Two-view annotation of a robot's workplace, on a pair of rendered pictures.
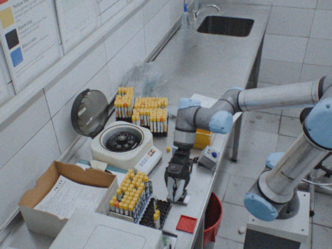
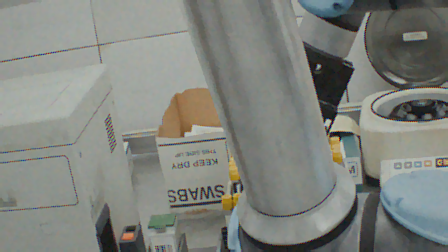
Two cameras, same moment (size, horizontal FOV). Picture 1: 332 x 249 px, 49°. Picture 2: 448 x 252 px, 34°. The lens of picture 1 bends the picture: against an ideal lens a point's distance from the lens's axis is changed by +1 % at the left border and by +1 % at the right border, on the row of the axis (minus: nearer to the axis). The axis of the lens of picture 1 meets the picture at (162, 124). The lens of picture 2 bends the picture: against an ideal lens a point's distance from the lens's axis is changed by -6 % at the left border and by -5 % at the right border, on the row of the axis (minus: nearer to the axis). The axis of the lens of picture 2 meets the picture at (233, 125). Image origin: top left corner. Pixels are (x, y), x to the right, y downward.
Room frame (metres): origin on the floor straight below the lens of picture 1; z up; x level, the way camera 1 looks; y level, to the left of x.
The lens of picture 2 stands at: (0.59, -0.98, 1.44)
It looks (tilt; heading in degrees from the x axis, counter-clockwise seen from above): 18 degrees down; 75
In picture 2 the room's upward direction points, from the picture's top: 9 degrees counter-clockwise
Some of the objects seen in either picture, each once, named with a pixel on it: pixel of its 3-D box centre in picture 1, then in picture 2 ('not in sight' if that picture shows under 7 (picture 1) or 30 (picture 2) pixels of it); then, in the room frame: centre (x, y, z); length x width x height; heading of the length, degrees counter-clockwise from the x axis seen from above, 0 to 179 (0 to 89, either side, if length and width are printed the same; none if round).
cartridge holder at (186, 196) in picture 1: (179, 194); not in sight; (1.01, -0.05, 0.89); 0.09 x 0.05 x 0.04; 67
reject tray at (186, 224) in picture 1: (186, 224); not in sight; (0.88, -0.08, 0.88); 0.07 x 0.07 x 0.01; 69
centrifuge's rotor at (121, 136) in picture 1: (122, 143); (422, 118); (1.27, 0.18, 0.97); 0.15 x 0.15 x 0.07
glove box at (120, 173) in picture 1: (101, 175); (332, 146); (1.12, 0.27, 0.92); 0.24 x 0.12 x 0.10; 69
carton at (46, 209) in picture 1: (72, 201); (233, 141); (0.95, 0.36, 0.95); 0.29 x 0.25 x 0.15; 69
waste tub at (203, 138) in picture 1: (200, 132); not in sight; (1.38, -0.18, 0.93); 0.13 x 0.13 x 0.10; 68
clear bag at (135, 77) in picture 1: (134, 82); not in sight; (1.81, 0.15, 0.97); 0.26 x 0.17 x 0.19; 173
